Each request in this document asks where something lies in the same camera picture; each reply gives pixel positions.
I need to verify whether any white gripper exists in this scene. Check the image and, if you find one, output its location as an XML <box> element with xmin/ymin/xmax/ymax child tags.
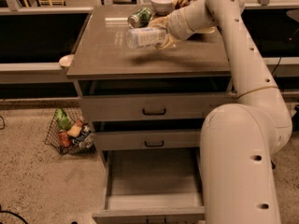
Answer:
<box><xmin>149</xmin><ymin>8</ymin><xmax>194</xmax><ymax>49</ymax></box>

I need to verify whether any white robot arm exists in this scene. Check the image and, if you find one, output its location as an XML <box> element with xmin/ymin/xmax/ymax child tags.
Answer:
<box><xmin>152</xmin><ymin>0</ymin><xmax>292</xmax><ymax>224</ymax></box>

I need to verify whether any top grey drawer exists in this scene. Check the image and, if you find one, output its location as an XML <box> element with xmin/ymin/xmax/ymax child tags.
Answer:
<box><xmin>78</xmin><ymin>76</ymin><xmax>233</xmax><ymax>121</ymax></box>

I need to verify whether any grey drawer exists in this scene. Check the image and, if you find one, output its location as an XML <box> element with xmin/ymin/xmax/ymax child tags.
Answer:
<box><xmin>93</xmin><ymin>118</ymin><xmax>204</xmax><ymax>150</ymax></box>
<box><xmin>78</xmin><ymin>76</ymin><xmax>233</xmax><ymax>121</ymax></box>
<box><xmin>93</xmin><ymin>147</ymin><xmax>205</xmax><ymax>224</ymax></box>

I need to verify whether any grey drawer cabinet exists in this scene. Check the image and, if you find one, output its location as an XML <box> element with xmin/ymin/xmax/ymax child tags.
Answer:
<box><xmin>66</xmin><ymin>4</ymin><xmax>243</xmax><ymax>224</ymax></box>

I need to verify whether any middle grey drawer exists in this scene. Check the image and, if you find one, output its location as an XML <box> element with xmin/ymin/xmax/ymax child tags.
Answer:
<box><xmin>93</xmin><ymin>118</ymin><xmax>204</xmax><ymax>150</ymax></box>

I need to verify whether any bottom grey drawer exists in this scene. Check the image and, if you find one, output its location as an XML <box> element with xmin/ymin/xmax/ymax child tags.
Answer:
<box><xmin>93</xmin><ymin>147</ymin><xmax>205</xmax><ymax>224</ymax></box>

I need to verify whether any white bowl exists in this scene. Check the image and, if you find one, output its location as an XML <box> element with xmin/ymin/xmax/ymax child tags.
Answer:
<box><xmin>150</xmin><ymin>0</ymin><xmax>174</xmax><ymax>15</ymax></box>

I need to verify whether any green soda can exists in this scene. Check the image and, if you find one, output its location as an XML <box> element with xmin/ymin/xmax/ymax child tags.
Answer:
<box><xmin>127</xmin><ymin>7</ymin><xmax>153</xmax><ymax>29</ymax></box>

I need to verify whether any brown chip bag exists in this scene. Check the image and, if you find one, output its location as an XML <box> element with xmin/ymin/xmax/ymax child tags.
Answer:
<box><xmin>172</xmin><ymin>0</ymin><xmax>216</xmax><ymax>34</ymax></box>

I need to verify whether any small round white disc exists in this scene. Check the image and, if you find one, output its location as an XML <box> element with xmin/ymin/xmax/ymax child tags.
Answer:
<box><xmin>59</xmin><ymin>54</ymin><xmax>74</xmax><ymax>67</ymax></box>

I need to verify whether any green chip bag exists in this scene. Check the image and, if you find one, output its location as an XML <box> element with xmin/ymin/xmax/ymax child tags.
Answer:
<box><xmin>54</xmin><ymin>108</ymin><xmax>72</xmax><ymax>131</ymax></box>

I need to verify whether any yellow snack packet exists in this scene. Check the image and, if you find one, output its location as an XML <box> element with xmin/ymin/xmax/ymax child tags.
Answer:
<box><xmin>67</xmin><ymin>124</ymin><xmax>81</xmax><ymax>137</ymax></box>

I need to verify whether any dark blue snack bag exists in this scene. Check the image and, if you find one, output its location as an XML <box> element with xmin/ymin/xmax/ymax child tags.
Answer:
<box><xmin>72</xmin><ymin>125</ymin><xmax>93</xmax><ymax>149</ymax></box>

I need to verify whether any black floor cable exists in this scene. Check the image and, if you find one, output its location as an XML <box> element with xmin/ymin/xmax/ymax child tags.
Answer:
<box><xmin>269</xmin><ymin>28</ymin><xmax>299</xmax><ymax>79</ymax></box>

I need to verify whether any black wire basket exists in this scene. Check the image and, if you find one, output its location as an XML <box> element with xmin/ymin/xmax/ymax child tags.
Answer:
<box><xmin>45</xmin><ymin>107</ymin><xmax>95</xmax><ymax>155</ymax></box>

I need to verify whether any black cable at left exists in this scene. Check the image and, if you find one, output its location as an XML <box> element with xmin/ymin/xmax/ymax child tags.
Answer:
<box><xmin>0</xmin><ymin>203</ymin><xmax>30</xmax><ymax>224</ymax></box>

